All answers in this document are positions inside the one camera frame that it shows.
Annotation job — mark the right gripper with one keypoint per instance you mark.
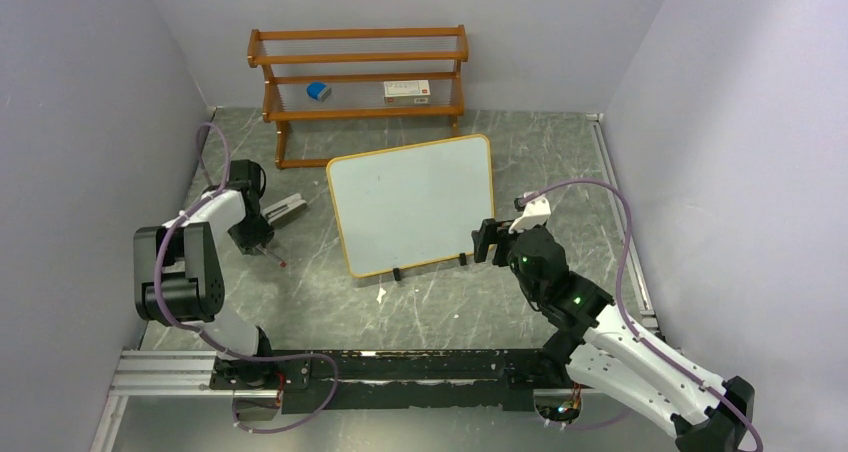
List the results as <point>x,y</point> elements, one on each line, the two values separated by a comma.
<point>488,234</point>

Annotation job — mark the yellow framed whiteboard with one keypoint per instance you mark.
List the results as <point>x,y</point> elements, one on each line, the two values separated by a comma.
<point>412,205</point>

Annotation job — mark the white red-ended marker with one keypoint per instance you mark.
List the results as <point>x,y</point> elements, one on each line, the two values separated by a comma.
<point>273,256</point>

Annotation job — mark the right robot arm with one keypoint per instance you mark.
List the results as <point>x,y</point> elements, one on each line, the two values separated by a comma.
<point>599,346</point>

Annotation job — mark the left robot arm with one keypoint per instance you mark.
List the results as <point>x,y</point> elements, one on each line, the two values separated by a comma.
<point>178,280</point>

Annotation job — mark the blue whiteboard eraser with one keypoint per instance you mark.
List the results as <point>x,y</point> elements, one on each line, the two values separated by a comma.
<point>318,91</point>

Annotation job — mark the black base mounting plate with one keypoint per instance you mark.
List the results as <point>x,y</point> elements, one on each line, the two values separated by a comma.
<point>334,395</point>

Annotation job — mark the white red marker box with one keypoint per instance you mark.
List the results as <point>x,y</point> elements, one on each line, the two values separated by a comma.
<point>407,93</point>

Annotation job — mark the wooden two-tier rack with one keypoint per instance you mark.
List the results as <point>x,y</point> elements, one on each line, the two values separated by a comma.
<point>355,63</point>

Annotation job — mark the grey white stapler-like block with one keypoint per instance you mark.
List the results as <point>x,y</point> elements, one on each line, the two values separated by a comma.
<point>284,211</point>

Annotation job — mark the whiteboard wire stand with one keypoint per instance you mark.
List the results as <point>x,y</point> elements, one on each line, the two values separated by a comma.
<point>461,259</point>

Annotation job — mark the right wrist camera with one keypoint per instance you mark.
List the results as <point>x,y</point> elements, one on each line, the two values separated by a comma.
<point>535,211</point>

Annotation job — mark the aluminium rail frame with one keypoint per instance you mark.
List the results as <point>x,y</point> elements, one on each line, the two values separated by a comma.
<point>158,373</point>

